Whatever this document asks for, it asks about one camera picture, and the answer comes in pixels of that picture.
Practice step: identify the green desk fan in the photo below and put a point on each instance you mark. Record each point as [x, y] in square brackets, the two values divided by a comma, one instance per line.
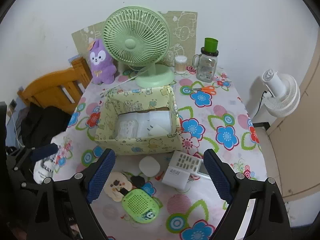
[136, 37]

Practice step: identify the black key fob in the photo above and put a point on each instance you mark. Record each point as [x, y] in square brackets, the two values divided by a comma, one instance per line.
[138, 181]

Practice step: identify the wooden bed headboard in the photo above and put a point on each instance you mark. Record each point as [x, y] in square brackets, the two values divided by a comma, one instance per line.
[55, 82]

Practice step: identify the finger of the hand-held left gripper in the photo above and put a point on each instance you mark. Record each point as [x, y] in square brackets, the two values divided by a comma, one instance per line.
[46, 151]

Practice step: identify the yellow-green printed storage box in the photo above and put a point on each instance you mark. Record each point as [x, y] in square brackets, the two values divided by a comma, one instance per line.
[140, 145]

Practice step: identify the beige wooden door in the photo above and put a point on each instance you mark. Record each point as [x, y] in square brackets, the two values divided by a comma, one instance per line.
[297, 142]

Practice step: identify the purple plush toy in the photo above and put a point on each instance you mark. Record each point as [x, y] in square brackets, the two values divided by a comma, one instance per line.
[101, 63]

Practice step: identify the white fan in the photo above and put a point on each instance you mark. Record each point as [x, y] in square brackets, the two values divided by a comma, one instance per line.
[285, 95]

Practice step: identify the white round case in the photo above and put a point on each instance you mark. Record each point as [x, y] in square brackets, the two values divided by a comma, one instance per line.
[150, 167]

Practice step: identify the beige cartoon printed board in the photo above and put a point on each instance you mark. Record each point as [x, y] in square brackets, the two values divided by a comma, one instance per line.
[182, 30]

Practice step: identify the green plastic cup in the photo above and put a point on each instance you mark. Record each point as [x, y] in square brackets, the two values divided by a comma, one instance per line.
[210, 44]

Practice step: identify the white striped sock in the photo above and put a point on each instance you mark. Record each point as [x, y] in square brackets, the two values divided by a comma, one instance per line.
[41, 175]

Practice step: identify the white charger block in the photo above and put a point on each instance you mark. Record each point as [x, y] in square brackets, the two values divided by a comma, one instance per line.
[175, 176]

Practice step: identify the white remote control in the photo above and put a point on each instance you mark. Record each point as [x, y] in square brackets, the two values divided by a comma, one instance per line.
[187, 163]

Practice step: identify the green perforated panda case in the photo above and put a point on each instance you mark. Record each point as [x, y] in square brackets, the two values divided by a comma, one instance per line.
[140, 205]

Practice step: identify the black bag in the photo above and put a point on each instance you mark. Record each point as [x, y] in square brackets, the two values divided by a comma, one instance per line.
[42, 127]

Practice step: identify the glass mug jar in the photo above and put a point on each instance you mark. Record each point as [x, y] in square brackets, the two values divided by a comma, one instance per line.
[206, 67]

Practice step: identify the cotton swab container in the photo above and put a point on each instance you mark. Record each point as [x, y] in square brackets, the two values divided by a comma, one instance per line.
[180, 66]

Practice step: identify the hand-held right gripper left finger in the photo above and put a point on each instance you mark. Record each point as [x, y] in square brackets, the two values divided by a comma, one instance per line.
[101, 177]

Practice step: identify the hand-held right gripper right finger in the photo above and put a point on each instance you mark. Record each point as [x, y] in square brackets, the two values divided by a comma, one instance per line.
[217, 177]

